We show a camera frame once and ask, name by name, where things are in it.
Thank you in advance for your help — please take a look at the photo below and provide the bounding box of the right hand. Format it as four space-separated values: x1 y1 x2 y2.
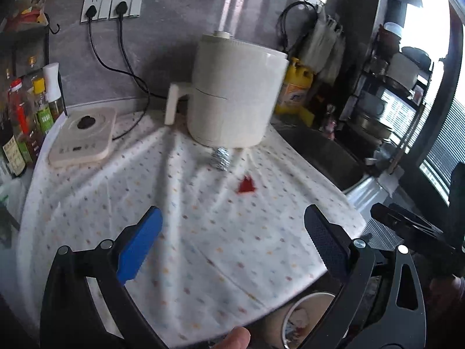
430 277 464 302

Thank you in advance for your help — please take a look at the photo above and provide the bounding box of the left hand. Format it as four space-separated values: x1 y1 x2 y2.
212 327 251 349

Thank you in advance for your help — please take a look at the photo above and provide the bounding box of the red wrapper piece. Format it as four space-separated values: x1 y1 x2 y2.
237 175 256 194

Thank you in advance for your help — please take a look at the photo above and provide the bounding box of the black dish rack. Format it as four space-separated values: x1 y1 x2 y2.
348 22 434 156

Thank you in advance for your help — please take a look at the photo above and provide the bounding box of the white trash bin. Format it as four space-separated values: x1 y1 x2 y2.
281 292 335 348

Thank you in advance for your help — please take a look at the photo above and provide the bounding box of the aluminium foil ball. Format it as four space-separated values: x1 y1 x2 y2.
210 147 231 171

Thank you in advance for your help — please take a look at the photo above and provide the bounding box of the stainless steel sink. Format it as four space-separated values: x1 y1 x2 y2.
273 123 368 194

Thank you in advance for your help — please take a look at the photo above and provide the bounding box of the white air fryer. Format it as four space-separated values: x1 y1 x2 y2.
164 31 289 149

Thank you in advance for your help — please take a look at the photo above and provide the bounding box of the white wall socket panel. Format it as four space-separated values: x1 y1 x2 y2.
81 0 143 24

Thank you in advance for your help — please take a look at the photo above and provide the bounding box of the dark soy sauce bottle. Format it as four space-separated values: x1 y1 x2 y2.
1 69 27 178

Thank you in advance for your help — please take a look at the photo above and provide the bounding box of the yellow detergent jug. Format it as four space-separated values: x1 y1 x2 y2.
274 57 314 115

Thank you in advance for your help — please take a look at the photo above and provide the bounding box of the red cap sauce bottle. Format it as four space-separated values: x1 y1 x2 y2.
7 78 44 161

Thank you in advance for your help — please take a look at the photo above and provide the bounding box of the white spray bottle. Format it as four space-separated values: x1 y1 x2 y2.
42 62 65 121

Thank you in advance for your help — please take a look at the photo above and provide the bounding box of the dotted white tablecloth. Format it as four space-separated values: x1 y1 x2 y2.
17 111 366 348

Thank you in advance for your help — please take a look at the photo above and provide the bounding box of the green label bottle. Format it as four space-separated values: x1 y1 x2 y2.
33 77 53 135

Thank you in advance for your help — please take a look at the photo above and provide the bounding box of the black power cable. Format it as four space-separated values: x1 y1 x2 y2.
84 5 190 101
110 1 152 142

